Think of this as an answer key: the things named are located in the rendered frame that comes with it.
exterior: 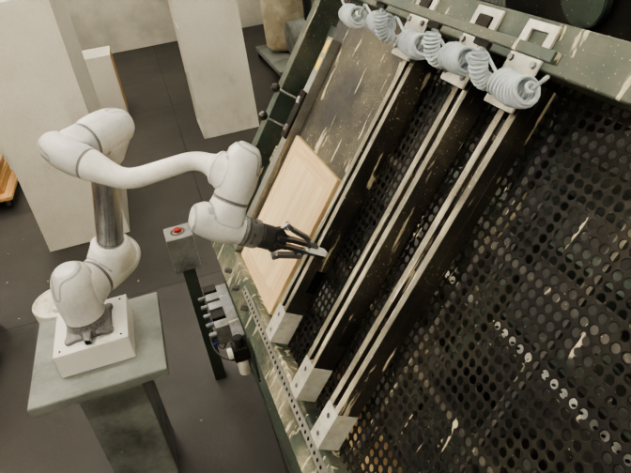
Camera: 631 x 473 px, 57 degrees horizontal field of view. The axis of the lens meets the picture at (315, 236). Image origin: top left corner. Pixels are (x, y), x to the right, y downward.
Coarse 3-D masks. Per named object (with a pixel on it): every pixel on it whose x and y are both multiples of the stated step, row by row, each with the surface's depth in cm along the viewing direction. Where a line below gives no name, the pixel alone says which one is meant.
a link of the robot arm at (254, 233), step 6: (252, 222) 165; (258, 222) 167; (252, 228) 165; (258, 228) 166; (246, 234) 164; (252, 234) 165; (258, 234) 166; (246, 240) 165; (252, 240) 166; (258, 240) 167; (246, 246) 167; (252, 246) 167
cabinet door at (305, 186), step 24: (288, 168) 227; (312, 168) 210; (288, 192) 222; (312, 192) 206; (264, 216) 235; (288, 216) 217; (312, 216) 201; (264, 264) 225; (288, 264) 208; (264, 288) 220
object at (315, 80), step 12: (336, 48) 219; (324, 60) 219; (312, 72) 224; (324, 72) 222; (312, 84) 222; (312, 96) 225; (300, 108) 226; (300, 120) 228; (288, 144) 231; (276, 156) 234; (276, 168) 235; (264, 180) 239; (264, 192) 238; (252, 204) 244; (252, 216) 242
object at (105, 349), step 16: (128, 304) 237; (128, 320) 226; (64, 336) 220; (112, 336) 217; (128, 336) 216; (64, 352) 213; (80, 352) 213; (96, 352) 215; (112, 352) 217; (128, 352) 219; (64, 368) 214; (80, 368) 216
